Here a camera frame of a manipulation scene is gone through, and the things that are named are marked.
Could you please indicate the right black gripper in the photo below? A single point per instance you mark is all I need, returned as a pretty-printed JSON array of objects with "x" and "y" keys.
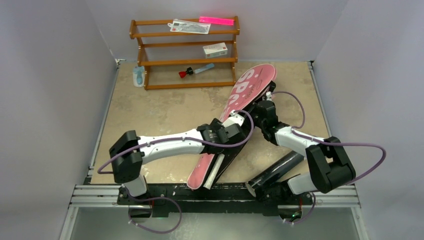
[{"x": 269, "y": 89}]

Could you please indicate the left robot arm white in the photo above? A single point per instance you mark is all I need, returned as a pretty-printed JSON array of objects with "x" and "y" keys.
[{"x": 130, "y": 151}]

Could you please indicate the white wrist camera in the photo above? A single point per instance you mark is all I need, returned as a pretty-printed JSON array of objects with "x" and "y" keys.
[
  {"x": 233, "y": 118},
  {"x": 268, "y": 96}
]

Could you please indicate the white red small box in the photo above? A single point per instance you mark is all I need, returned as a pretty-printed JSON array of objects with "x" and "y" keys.
[{"x": 215, "y": 50}]

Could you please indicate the pink badminton racket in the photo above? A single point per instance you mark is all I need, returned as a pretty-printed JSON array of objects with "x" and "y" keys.
[{"x": 212, "y": 175}]

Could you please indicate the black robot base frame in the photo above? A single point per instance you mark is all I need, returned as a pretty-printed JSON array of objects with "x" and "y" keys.
[{"x": 223, "y": 198}]

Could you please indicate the wooden three-tier shelf rack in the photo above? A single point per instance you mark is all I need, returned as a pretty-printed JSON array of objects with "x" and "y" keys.
[{"x": 144, "y": 61}]

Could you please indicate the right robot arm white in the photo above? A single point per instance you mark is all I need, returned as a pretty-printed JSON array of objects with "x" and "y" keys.
[{"x": 328, "y": 163}]

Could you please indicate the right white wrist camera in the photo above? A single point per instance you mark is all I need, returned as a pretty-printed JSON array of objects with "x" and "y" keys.
[{"x": 268, "y": 96}]

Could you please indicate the black shuttlecock tube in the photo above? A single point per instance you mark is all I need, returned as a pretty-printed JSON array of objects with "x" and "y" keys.
[{"x": 259, "y": 185}]

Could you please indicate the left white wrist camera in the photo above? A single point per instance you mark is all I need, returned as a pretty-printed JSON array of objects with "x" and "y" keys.
[{"x": 233, "y": 118}]

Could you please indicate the light blue white device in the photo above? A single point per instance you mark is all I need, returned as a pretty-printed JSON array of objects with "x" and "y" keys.
[{"x": 138, "y": 76}]

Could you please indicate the pink fluorescent bar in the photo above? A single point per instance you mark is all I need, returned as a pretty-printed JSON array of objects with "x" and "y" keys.
[{"x": 217, "y": 21}]

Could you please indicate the pink sport racket bag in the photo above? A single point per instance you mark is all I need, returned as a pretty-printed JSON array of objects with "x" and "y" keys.
[{"x": 250, "y": 86}]

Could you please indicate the white packaged item on shelf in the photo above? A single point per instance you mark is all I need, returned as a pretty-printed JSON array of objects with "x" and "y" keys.
[{"x": 190, "y": 27}]

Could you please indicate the red black blue marker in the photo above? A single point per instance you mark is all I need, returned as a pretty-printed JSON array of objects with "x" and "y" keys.
[{"x": 190, "y": 71}]

